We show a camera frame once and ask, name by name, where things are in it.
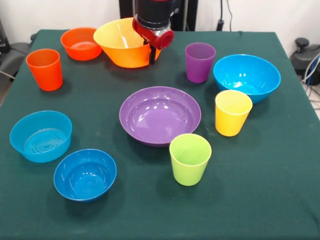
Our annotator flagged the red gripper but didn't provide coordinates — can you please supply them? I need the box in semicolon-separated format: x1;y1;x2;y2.
131;17;175;66

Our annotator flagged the large yellow-orange bowl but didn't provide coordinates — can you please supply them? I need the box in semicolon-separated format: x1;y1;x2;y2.
93;17;162;69

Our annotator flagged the purple cup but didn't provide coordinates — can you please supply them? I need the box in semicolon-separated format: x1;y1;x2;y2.
184;42;217;84

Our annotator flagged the purple bowl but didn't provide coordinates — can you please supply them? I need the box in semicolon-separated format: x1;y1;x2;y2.
118;86;202;148

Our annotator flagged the small orange bowl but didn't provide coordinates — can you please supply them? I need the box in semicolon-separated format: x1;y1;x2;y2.
60;27;103;61

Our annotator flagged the yellow cup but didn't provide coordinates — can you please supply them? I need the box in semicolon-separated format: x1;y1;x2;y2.
214;89;254;137

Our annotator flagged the orange cup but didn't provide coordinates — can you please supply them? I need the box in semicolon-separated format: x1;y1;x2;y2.
25;48;64;92

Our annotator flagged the large light blue bowl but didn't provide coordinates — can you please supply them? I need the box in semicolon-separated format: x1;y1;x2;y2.
212;54;282;105

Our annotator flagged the green cup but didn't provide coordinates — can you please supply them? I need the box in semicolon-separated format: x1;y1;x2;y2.
169;133;213;187

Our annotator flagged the dark blue bowl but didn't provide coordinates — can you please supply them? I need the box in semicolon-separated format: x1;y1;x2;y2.
53;148;118;203

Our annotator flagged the flat-bottomed light blue bowl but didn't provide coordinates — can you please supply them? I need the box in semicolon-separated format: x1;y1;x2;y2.
9;110;73;164

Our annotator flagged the dark green tablecloth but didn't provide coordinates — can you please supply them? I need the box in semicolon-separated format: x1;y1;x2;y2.
0;29;320;240

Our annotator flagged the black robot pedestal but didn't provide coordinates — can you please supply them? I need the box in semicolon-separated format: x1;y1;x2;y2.
119;0;198;32

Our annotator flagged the black cable with plug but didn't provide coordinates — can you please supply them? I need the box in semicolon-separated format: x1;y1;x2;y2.
216;0;225;32

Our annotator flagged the thin black cable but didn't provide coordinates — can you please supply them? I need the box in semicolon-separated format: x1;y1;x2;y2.
224;0;235;32

